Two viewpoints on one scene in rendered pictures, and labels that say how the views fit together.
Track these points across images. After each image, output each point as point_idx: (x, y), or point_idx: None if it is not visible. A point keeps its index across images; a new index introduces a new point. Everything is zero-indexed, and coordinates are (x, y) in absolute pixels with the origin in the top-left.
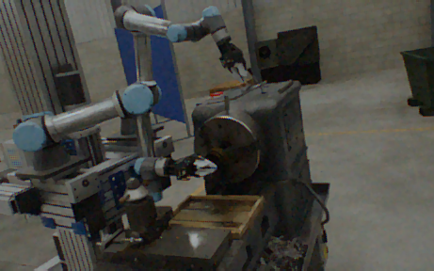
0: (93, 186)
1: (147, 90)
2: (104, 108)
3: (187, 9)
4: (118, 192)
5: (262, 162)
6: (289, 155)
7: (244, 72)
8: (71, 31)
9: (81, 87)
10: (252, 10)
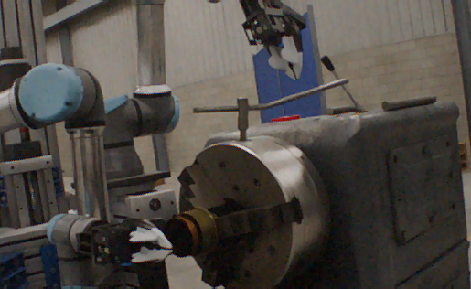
0: None
1: (64, 74)
2: None
3: (371, 32)
4: (56, 280)
5: (326, 259)
6: (401, 253)
7: (295, 57)
8: (37, 0)
9: None
10: None
